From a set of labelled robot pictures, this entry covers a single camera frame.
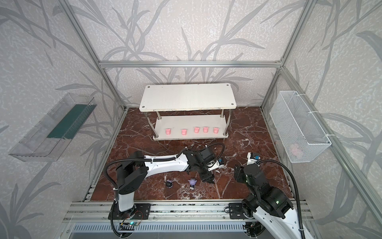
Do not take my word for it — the purple figure toy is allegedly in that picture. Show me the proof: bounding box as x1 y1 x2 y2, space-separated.
188 179 198 190

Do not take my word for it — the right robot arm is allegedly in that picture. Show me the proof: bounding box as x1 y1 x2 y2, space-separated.
234 163 313 239

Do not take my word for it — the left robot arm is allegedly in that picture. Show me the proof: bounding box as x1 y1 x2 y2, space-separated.
114 147 224 213

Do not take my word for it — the white two-tier shelf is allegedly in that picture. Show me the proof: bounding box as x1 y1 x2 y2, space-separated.
139 83 237 141

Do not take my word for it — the dark round toy left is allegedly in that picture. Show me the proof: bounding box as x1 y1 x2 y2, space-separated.
165 180 174 188

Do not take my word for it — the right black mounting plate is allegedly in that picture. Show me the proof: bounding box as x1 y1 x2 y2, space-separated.
228 203 253 220

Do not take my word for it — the black mounting plate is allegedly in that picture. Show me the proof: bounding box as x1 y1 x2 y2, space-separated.
108 202 151 220
228 203 253 220

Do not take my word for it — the pink toy in basket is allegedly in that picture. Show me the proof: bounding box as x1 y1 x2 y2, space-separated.
290 144 303 159

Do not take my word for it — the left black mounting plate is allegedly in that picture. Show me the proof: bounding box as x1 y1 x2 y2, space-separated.
108 202 151 220

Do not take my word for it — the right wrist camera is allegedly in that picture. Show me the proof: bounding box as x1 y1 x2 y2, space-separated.
247 152 261 165

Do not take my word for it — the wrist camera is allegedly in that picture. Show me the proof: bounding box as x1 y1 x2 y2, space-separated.
247 152 261 165
208 158 225 171

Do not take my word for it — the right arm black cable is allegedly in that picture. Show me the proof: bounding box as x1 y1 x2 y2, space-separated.
256 159 305 239

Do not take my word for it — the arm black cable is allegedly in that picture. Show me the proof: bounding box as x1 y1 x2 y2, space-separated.
256 159 305 239
104 142 226 189

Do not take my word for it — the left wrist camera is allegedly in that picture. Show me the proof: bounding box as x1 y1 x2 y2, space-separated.
208 158 225 171

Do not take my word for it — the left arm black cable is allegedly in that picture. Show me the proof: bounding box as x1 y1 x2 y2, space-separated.
104 142 226 189

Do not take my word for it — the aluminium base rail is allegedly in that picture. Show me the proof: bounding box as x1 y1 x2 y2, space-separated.
61 199 314 223

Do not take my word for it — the white wire mesh basket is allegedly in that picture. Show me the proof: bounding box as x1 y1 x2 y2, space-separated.
270 91 332 163

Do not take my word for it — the aluminium frame crossbar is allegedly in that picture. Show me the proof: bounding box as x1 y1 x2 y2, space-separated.
99 61 281 68

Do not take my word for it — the clear plastic wall bin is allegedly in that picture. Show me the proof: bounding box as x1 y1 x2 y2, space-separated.
9 93 97 162

